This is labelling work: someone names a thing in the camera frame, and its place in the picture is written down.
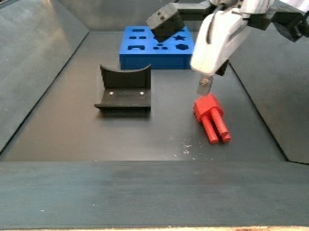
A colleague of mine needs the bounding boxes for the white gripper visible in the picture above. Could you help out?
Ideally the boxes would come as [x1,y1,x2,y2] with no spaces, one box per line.
[191,8,251,96]

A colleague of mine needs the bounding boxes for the red three prong object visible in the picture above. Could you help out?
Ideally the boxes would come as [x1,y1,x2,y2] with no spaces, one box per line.
[193,93,231,144]

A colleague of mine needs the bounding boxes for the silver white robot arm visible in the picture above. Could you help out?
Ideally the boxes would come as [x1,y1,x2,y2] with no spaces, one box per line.
[191,0,274,96]

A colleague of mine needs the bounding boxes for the blue foam shape board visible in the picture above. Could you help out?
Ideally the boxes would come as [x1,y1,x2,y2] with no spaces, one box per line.
[118,26,194,69]

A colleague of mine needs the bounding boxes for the black curved fixture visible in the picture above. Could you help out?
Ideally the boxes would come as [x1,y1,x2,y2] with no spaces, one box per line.
[94,66,151,110]

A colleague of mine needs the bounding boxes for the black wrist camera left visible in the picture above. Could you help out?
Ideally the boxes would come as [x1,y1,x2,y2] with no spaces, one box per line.
[146,0,215,42]

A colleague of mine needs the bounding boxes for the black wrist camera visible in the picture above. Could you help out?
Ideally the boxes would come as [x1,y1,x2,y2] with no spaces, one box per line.
[146,0,215,42]
[247,11,309,42]

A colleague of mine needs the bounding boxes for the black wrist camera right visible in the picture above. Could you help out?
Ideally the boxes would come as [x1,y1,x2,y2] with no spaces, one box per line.
[247,11,309,42]

